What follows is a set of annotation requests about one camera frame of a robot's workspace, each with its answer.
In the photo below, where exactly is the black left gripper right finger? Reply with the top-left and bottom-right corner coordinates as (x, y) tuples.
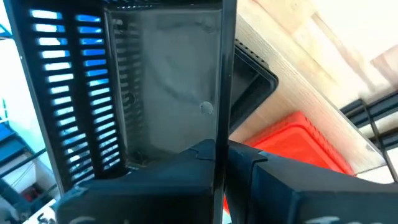
(225, 141), (398, 224)

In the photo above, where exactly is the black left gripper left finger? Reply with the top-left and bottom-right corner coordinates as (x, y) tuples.
(54, 139), (217, 224)

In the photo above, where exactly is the red slotted plastic basket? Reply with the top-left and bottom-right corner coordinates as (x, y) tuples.
(223, 110), (355, 215)

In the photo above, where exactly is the black slotted plastic basket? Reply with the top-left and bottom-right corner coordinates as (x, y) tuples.
(229, 40), (279, 134)
(2, 0), (238, 224)

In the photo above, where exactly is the blue slotted plastic basket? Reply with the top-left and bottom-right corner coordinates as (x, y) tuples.
(76, 14), (109, 88)

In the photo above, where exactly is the wooden shelf with black legs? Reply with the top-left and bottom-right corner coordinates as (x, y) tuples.
(228, 0), (388, 175)

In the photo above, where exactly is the black aluminium rig frame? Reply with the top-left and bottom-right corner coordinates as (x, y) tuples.
(340, 91), (398, 184)

